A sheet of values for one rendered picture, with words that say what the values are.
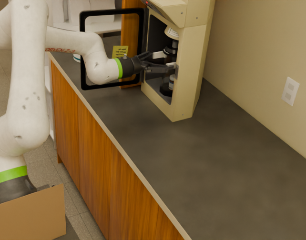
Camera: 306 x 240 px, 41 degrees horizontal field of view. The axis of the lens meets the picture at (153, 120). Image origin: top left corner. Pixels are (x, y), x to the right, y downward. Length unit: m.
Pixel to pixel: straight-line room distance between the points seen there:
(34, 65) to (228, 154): 0.92
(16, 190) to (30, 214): 0.08
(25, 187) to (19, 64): 0.37
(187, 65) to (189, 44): 0.10
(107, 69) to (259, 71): 0.74
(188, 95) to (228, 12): 0.51
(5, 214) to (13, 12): 0.62
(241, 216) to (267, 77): 0.74
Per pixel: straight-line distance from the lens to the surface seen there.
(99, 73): 1.73
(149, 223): 1.80
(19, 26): 1.36
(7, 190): 1.31
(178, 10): 1.67
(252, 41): 2.05
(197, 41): 1.79
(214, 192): 1.61
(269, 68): 2.00
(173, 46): 1.91
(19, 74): 1.27
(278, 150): 1.91
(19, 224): 1.32
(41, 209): 1.31
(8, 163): 1.31
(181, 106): 1.92
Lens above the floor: 2.03
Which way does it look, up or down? 34 degrees down
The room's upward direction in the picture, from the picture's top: 6 degrees clockwise
